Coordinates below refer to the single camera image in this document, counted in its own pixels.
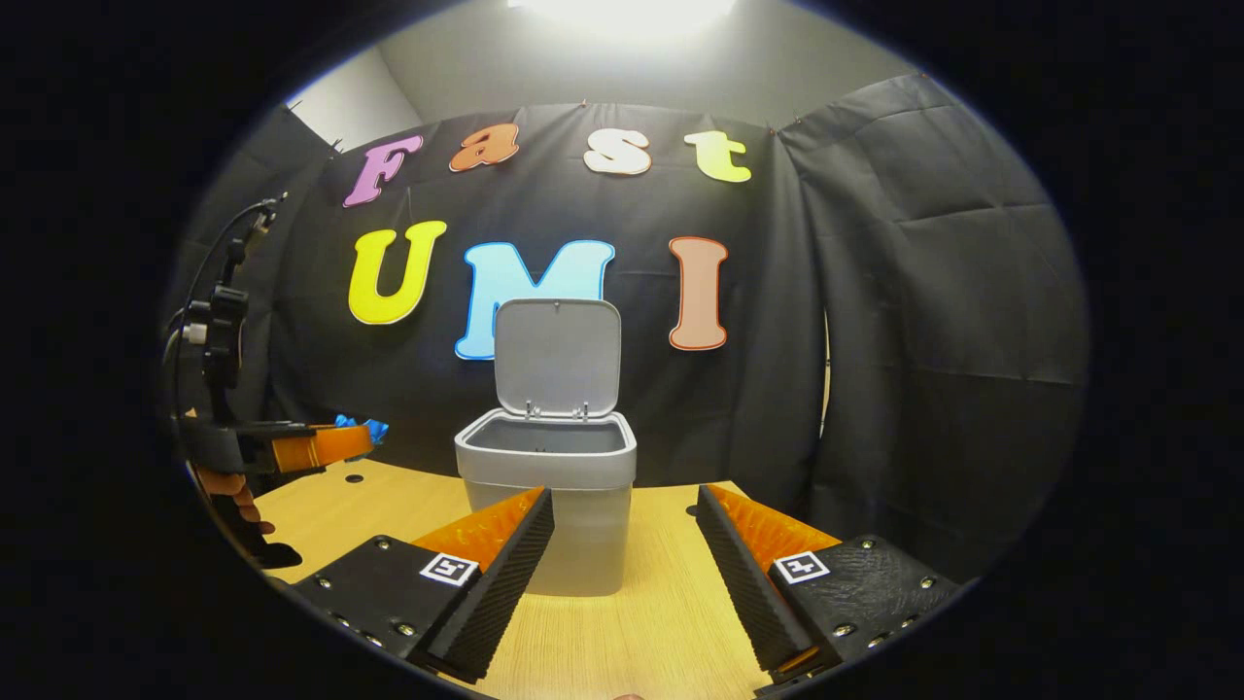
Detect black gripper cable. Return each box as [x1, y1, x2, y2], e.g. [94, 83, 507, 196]
[170, 197, 285, 419]

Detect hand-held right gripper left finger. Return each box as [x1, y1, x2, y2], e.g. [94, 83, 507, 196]
[292, 486, 555, 684]

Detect ceiling light panel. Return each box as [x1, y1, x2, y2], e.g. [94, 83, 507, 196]
[505, 0, 740, 40]

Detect white desktop garbage bin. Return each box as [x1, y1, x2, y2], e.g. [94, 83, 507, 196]
[455, 297, 639, 597]

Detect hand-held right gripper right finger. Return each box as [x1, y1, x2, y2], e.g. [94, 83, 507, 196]
[696, 483, 973, 696]

